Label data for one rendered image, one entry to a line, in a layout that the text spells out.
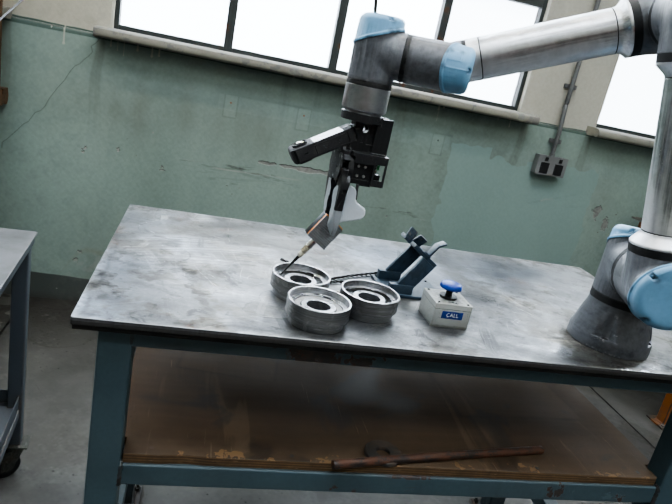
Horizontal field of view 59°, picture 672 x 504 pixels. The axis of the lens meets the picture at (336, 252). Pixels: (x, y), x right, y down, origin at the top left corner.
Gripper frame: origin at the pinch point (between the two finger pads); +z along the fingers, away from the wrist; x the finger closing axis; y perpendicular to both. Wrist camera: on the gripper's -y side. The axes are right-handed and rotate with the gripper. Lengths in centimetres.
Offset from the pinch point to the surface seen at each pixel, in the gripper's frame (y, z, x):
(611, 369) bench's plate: 49, 13, -21
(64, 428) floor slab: -49, 93, 68
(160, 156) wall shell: -32, 24, 157
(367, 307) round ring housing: 6.6, 10.2, -10.9
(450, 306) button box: 22.2, 9.1, -9.7
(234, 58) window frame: -8, -20, 147
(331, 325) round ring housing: -0.8, 11.2, -16.6
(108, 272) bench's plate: -35.3, 13.2, 1.0
